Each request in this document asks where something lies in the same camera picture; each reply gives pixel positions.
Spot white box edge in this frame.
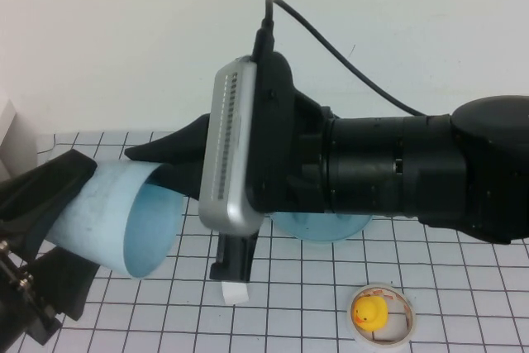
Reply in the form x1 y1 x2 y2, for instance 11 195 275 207
0 98 39 183

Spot white foam cube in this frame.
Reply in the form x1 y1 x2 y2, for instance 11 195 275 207
219 281 250 307

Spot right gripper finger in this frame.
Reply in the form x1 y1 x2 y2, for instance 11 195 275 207
124 114 211 202

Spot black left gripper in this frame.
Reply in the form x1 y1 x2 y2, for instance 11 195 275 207
0 149 101 353

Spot black right camera cable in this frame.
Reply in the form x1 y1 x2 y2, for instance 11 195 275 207
252 0 427 117

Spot yellow rubber duck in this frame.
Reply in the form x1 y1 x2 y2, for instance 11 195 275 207
351 295 389 333

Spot light blue plastic cup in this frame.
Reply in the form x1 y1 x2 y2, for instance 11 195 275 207
44 160 185 280

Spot white tape roll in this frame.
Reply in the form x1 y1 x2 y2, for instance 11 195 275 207
346 283 418 350

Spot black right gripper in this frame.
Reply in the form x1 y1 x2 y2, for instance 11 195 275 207
209 92 335 284

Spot blue cup stand white caps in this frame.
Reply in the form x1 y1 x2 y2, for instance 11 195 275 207
271 211 373 244

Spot white black grid tablecloth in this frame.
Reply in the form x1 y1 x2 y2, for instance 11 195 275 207
16 129 529 353

